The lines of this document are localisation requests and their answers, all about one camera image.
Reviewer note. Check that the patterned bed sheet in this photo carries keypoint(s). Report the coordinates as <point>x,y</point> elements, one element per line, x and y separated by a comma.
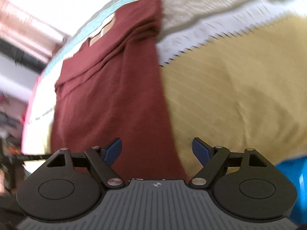
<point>233,73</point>

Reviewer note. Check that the pink mattress cover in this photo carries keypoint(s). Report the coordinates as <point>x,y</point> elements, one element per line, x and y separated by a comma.
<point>32,134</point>

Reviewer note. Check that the pink lace curtain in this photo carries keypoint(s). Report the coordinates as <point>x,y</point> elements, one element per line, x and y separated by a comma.
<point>29,34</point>

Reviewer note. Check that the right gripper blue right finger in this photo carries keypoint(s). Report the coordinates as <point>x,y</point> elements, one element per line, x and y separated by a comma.
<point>212,159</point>

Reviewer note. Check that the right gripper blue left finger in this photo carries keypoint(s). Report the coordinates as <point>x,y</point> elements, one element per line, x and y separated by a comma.
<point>101,160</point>

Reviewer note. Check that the maroon long sleeve sweater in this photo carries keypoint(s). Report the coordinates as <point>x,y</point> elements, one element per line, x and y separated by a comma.
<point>112,89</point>

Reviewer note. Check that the dark window frame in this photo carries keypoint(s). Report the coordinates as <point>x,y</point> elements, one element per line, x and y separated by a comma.
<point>22,58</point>

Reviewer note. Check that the blue plastic object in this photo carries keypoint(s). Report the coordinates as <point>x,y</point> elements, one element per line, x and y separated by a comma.
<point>295,170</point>

